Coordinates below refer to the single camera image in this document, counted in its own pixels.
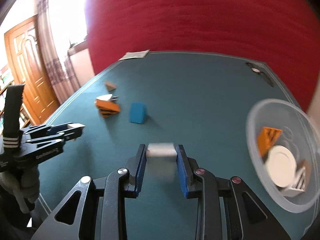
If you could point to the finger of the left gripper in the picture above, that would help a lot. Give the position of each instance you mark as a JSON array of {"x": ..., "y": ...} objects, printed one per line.
[
  {"x": 48, "y": 130},
  {"x": 78, "y": 132}
]

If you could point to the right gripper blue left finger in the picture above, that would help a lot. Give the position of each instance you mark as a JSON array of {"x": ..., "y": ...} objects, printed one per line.
[{"x": 136, "y": 167}]

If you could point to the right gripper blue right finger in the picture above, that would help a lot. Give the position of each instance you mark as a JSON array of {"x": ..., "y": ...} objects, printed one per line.
[{"x": 185, "y": 174}]

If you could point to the white striped block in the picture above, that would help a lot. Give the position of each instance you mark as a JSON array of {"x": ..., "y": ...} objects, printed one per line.
[
  {"x": 161, "y": 161},
  {"x": 298, "y": 185}
]

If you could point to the orange striped wedge block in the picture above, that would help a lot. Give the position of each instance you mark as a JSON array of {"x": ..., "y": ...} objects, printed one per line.
[
  {"x": 107, "y": 108},
  {"x": 267, "y": 138}
]

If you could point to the blue wedge block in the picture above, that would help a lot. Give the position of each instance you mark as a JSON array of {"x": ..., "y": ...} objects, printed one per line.
[{"x": 137, "y": 113}]

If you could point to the white round plate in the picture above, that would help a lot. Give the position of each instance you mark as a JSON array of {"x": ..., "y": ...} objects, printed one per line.
[{"x": 281, "y": 166}]

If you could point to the clear plastic bowl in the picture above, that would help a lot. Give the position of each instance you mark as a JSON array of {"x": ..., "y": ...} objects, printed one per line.
[{"x": 300, "y": 136}]

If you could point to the grey gloved left hand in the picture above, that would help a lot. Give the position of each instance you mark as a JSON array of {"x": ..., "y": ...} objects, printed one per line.
[{"x": 24, "y": 187}]

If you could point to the white power adapter plug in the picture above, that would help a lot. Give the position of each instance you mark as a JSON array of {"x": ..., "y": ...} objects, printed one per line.
[{"x": 107, "y": 98}]

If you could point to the pink patterned curtain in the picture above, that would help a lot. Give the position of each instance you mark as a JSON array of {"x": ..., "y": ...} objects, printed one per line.
[{"x": 59, "y": 68}]

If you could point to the small brown wooden wedge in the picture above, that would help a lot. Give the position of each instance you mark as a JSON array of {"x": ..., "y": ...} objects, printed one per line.
[{"x": 110, "y": 86}]

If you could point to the brown wooden door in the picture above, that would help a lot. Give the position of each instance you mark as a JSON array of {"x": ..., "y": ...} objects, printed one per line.
[{"x": 27, "y": 66}]

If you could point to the white paper card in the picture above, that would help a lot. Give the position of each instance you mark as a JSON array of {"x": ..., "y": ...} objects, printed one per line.
[{"x": 134, "y": 55}]

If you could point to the black wristwatch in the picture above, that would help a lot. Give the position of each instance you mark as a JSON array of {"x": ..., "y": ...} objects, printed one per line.
[{"x": 259, "y": 71}]

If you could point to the red fabric sofa back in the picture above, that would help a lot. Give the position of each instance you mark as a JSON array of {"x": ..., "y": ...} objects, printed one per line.
[{"x": 282, "y": 33}]

